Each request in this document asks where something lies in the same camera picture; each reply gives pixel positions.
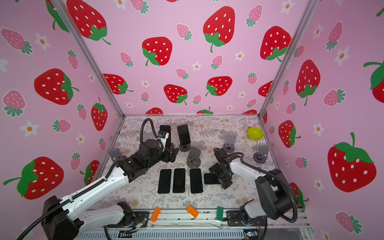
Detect green brick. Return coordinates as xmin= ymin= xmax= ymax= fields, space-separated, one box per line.
xmin=216 ymin=207 xmax=224 ymax=222

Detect orange brick middle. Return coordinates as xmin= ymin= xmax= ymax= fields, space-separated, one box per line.
xmin=186 ymin=206 xmax=200 ymax=219

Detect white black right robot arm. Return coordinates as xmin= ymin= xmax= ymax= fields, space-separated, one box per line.
xmin=209 ymin=148 xmax=298 ymax=226

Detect round wooden phone stand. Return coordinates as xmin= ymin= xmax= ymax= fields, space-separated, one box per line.
xmin=187 ymin=147 xmax=201 ymax=169

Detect grey stand right rear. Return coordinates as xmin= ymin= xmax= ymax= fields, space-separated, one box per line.
xmin=223 ymin=136 xmax=236 ymax=154

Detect orange brick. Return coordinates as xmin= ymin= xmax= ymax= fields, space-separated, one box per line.
xmin=186 ymin=206 xmax=200 ymax=219
xmin=150 ymin=208 xmax=162 ymax=223

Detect lime green plastic bowl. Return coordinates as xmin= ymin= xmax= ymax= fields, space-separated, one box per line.
xmin=247 ymin=127 xmax=264 ymax=141

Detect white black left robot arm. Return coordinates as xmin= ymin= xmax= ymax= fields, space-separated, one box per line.
xmin=18 ymin=140 xmax=179 ymax=240

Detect grey stand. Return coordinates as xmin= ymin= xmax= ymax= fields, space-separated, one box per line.
xmin=253 ymin=146 xmax=269 ymax=164
xmin=109 ymin=148 xmax=127 ymax=163
xmin=179 ymin=144 xmax=191 ymax=152
xmin=223 ymin=136 xmax=236 ymax=154

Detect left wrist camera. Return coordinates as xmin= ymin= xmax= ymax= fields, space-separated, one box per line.
xmin=158 ymin=130 xmax=169 ymax=145

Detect aluminium corner post left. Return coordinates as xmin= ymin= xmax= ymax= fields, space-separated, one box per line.
xmin=52 ymin=0 xmax=125 ymax=119

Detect aluminium front rail base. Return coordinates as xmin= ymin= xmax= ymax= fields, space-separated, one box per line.
xmin=77 ymin=209 xmax=316 ymax=240

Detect grey stand far left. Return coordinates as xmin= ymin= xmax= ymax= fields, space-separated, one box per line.
xmin=109 ymin=148 xmax=127 ymax=163

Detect orange brick left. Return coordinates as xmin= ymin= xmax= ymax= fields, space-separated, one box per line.
xmin=150 ymin=208 xmax=162 ymax=223

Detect grey stand rear middle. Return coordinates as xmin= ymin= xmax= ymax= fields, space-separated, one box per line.
xmin=179 ymin=144 xmax=191 ymax=152

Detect aluminium corner post right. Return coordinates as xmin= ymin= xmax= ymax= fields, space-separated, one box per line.
xmin=259 ymin=0 xmax=320 ymax=120

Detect grey stand far right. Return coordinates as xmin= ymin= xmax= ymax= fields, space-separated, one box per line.
xmin=253 ymin=146 xmax=269 ymax=164

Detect aluminium corner post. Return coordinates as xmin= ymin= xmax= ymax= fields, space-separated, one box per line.
xmin=259 ymin=0 xmax=320 ymax=120
xmin=52 ymin=0 xmax=125 ymax=119

